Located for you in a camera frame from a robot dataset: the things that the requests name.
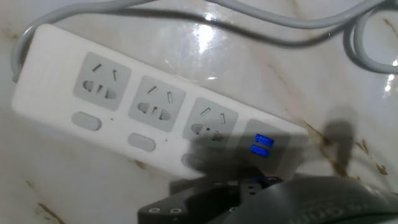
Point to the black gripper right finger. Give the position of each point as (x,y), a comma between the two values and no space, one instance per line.
(253,185)

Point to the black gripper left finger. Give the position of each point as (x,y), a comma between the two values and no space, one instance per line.
(199,205)

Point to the white power strip red lights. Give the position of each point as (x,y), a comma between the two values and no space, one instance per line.
(56,93)

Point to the marble pattern table mat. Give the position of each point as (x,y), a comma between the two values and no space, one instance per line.
(93,193)

